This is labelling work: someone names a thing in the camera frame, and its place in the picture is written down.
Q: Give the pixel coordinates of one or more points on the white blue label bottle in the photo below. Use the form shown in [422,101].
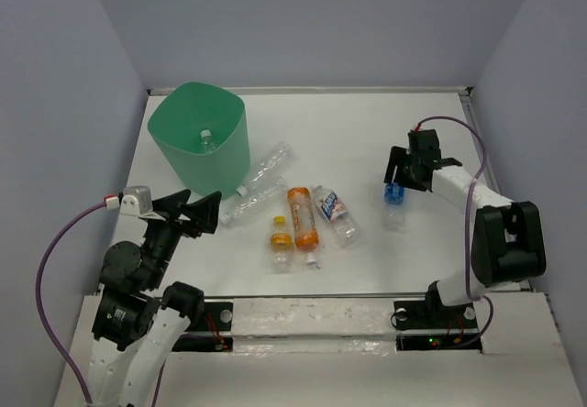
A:
[336,214]

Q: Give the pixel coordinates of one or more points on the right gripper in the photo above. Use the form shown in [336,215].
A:
[395,157]

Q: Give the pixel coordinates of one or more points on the green plastic bin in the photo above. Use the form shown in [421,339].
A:
[176,124]

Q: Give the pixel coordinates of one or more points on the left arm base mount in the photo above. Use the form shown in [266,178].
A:
[212,333]

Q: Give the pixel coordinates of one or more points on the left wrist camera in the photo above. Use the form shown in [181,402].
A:
[136,201]

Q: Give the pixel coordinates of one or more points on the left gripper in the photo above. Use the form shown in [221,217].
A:
[204,212]

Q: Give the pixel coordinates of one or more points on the blue label water bottle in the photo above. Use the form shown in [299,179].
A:
[394,211]

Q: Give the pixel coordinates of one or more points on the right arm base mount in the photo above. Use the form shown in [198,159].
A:
[420,329]

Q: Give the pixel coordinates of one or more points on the orange label bottle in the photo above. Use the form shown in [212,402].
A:
[305,235]

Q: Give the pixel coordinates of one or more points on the clear ribbed bottle lower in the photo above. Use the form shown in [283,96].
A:
[255,204]

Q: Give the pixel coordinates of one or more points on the clear ribbed bottle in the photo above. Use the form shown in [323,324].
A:
[255,204]
[268,167]

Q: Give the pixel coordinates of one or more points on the clear unlabeled bottle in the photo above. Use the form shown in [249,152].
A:
[208,142]

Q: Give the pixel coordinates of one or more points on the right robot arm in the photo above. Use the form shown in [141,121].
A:
[503,241]

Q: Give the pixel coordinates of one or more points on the small yellow cap bottle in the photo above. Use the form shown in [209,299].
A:
[281,244]

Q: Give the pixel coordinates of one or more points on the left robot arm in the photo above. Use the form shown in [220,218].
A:
[133,331]

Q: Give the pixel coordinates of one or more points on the clear ribbed bottle upper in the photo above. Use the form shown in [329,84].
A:
[268,167]

